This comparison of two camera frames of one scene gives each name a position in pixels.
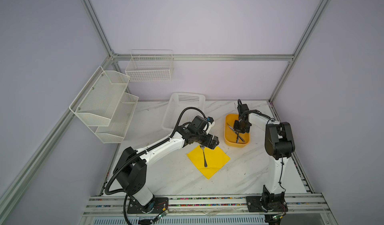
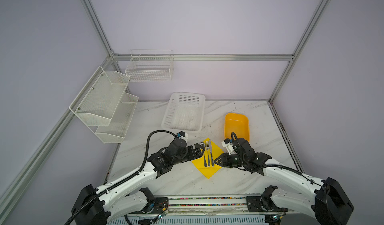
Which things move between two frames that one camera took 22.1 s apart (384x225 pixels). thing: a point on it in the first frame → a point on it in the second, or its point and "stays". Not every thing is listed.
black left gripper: [207, 143] → [198, 153]
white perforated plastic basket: [176, 102] stays
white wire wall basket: [150, 65] stays
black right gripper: [235, 128] → [224, 158]
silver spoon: [205, 162] stays
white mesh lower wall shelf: [115, 133] stays
